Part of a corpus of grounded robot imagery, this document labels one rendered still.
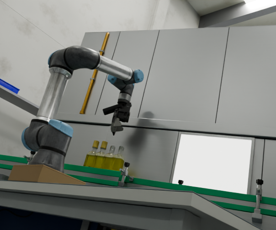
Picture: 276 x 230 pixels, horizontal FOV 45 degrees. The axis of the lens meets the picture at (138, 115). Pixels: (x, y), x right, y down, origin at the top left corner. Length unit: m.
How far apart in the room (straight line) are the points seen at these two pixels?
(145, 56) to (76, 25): 3.63
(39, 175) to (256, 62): 1.49
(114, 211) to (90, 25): 5.33
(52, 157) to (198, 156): 0.87
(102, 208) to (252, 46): 1.58
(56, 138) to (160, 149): 0.76
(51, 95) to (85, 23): 4.53
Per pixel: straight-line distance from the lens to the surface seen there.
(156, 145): 2.00
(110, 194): 0.96
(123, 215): 0.97
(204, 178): 1.88
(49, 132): 1.45
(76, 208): 1.13
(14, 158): 2.11
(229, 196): 1.67
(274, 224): 1.62
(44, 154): 1.41
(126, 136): 2.09
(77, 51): 1.63
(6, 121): 4.88
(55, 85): 1.64
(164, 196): 0.84
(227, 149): 1.92
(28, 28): 5.36
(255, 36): 2.33
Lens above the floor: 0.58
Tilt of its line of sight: 23 degrees up
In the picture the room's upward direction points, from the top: 14 degrees clockwise
